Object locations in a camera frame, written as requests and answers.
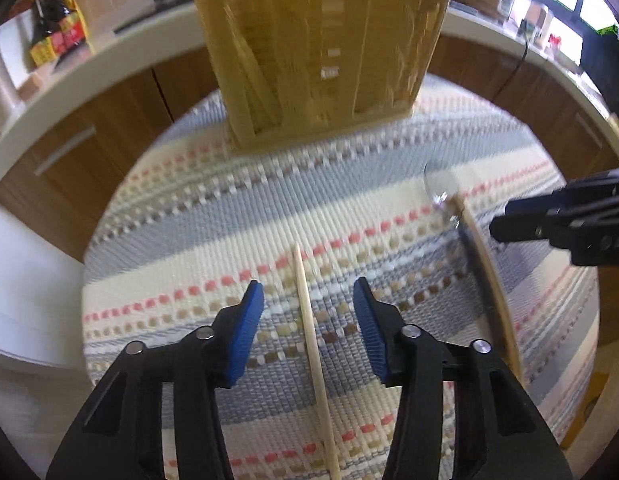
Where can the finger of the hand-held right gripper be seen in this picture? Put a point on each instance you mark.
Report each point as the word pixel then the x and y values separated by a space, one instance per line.
pixel 589 232
pixel 564 199

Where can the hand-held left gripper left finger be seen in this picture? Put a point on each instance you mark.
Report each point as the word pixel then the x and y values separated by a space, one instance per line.
pixel 244 332

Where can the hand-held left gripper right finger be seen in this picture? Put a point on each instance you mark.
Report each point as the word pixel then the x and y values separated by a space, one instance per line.
pixel 372 332

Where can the yellow plastic utensil basket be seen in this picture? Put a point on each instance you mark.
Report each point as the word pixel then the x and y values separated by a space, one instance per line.
pixel 314 60

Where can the striped woven table mat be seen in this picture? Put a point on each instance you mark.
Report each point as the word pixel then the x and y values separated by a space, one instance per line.
pixel 289 200

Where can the small red packet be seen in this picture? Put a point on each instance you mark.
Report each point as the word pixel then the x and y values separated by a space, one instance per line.
pixel 555 44

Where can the pale pink bottle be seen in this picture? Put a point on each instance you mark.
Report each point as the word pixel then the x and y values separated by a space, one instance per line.
pixel 545 25

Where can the yellow box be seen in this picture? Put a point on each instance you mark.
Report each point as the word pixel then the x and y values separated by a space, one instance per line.
pixel 589 410

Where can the dark green cup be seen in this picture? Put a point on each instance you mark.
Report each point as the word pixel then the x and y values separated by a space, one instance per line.
pixel 529 22

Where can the dark framed window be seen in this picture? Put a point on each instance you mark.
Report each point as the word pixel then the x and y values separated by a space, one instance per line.
pixel 599 20

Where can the white kitchen countertop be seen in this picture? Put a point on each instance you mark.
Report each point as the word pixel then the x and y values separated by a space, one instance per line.
pixel 89 85

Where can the small pink box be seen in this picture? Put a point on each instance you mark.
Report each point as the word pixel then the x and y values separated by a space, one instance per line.
pixel 30 86

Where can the dark bottle yellow label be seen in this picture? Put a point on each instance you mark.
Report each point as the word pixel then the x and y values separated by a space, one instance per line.
pixel 42 42

